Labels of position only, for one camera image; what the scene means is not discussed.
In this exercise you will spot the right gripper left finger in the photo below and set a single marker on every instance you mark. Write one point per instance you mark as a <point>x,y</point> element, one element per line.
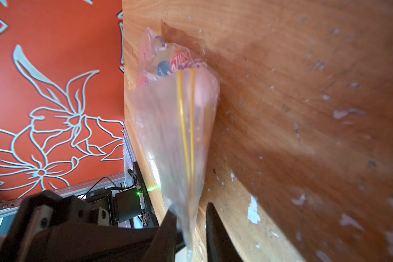
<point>50,228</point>

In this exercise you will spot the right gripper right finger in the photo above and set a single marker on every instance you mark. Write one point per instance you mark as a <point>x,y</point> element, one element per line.
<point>219,245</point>

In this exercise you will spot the candy ziploc bag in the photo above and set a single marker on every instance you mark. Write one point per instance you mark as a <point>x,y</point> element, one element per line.
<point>174,105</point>

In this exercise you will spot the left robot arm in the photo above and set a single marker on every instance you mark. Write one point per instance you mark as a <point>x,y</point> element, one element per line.
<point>125,203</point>

